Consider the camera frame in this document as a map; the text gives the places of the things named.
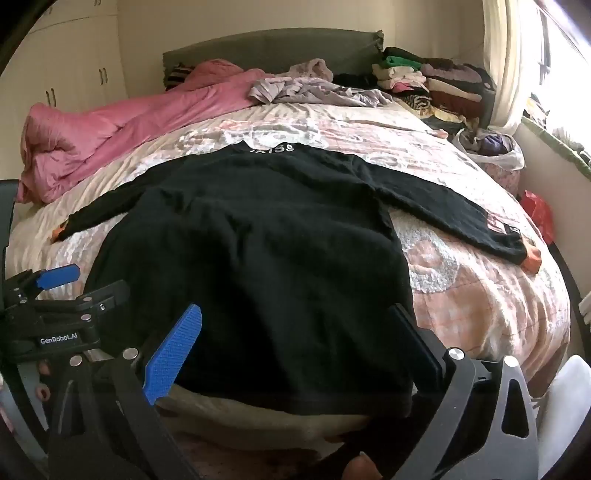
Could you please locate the pink duvet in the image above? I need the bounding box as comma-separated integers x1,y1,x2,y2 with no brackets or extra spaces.
16,59,296,204

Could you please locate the green windowsill cloth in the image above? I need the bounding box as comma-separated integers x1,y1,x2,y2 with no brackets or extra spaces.
522,92,591,181

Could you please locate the white plastic bag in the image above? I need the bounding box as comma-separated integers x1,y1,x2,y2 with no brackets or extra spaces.
452,127,526,169

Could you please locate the person's left hand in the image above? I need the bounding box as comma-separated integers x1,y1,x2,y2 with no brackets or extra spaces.
34,360,54,403

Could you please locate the pink floral bed cover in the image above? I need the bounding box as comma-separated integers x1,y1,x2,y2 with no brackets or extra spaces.
9,99,573,430

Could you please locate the window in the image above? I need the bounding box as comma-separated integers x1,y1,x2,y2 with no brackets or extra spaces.
531,0,591,139

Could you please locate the red bag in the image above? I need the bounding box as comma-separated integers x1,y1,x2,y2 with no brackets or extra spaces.
519,190,557,245

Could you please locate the striped pillow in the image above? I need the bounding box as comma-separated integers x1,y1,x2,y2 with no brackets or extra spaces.
165,65,197,90

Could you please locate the black sweater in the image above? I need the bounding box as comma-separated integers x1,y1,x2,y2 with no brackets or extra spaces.
51,143,543,416

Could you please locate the cream curtain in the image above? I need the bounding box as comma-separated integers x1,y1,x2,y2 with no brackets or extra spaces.
480,0,555,134

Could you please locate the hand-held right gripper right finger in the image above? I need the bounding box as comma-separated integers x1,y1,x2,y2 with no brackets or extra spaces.
383,302,541,480

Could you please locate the green headboard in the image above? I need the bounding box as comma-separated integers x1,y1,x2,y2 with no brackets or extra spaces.
163,28,386,90

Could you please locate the cream wardrobe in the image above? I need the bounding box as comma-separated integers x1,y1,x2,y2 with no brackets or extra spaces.
0,0,130,171

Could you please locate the lilac garment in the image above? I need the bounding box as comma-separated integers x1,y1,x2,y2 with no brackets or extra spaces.
249,76,393,108

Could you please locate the pale pink garment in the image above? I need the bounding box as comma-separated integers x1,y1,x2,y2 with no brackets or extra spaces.
288,58,334,81

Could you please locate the black garment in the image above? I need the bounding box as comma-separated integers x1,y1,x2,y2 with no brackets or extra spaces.
332,73,380,89

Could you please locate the pile of folded clothes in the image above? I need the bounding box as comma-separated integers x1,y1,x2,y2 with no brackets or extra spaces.
372,46,497,127

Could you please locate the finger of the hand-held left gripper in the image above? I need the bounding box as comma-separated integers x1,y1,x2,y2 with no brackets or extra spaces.
28,279,132,324
4,264,81,305

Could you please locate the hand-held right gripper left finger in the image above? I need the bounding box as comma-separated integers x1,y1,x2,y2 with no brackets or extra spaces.
48,304,204,480

